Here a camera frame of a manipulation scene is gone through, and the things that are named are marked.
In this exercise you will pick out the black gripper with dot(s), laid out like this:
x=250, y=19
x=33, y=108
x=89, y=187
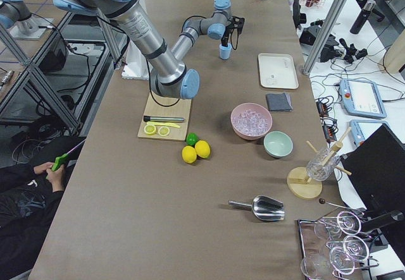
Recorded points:
x=226, y=32

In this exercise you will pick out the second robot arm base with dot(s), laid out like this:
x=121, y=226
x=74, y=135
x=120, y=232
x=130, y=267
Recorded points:
x=21, y=23

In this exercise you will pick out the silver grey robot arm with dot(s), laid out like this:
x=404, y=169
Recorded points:
x=170, y=76

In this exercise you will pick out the light blue cup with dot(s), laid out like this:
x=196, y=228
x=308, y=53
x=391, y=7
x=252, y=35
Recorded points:
x=225, y=51

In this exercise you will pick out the pile of clear ice cubes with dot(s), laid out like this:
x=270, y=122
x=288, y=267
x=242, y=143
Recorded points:
x=251, y=123

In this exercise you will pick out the steel ice scoop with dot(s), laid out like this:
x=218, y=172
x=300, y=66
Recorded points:
x=264, y=208

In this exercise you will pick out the cream rabbit tray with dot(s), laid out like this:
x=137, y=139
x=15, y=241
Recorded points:
x=277, y=71

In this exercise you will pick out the grey folded cloth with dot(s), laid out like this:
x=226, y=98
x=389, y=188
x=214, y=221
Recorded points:
x=280, y=102

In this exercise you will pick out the pink bowl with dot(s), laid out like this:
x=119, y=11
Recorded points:
x=256, y=107

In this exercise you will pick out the wooden cutting board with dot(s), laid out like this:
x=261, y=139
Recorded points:
x=162, y=106

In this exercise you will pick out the yellow plastic knife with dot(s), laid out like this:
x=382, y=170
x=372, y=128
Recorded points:
x=168, y=124

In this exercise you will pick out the green lime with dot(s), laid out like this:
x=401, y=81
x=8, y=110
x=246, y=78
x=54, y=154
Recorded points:
x=191, y=139

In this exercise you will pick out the black thermos bottle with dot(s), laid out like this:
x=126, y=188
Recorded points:
x=362, y=17

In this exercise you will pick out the mint green bowl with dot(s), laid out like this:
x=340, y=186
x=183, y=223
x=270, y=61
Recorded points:
x=278, y=144

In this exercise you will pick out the whole lemon far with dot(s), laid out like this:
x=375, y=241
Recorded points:
x=203, y=149

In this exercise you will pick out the whole lemon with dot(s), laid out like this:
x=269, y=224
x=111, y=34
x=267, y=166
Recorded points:
x=203, y=149
x=189, y=154

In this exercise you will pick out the lemon half lower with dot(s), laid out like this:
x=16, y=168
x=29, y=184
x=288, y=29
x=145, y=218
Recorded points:
x=163, y=131

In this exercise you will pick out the lemon half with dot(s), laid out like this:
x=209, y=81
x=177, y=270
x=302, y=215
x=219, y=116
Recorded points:
x=150, y=129
x=163, y=131

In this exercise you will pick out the steel muddler rod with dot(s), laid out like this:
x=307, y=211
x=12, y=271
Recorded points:
x=163, y=119

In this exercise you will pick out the lemon half upper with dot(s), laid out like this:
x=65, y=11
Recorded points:
x=150, y=129

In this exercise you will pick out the whole lemon near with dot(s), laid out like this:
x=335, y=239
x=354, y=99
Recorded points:
x=189, y=154

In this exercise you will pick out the blue teach pendant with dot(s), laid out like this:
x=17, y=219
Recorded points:
x=361, y=98
x=362, y=129

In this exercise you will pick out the clear crystal glass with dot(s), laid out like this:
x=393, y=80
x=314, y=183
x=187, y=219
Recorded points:
x=321, y=166

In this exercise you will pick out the wooden glass drying rack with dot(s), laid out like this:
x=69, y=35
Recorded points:
x=306, y=182

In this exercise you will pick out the black monitor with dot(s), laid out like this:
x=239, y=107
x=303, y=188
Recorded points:
x=377, y=171

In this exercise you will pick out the green handheld tool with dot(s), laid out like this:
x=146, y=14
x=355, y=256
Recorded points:
x=66, y=149

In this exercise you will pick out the tray of wine glasses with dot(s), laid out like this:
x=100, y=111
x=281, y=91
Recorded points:
x=334, y=247

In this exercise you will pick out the seated person in black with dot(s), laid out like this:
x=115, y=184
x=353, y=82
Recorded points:
x=30, y=196

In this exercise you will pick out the aluminium frame post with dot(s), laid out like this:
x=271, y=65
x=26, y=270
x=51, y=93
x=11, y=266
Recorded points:
x=323, y=35

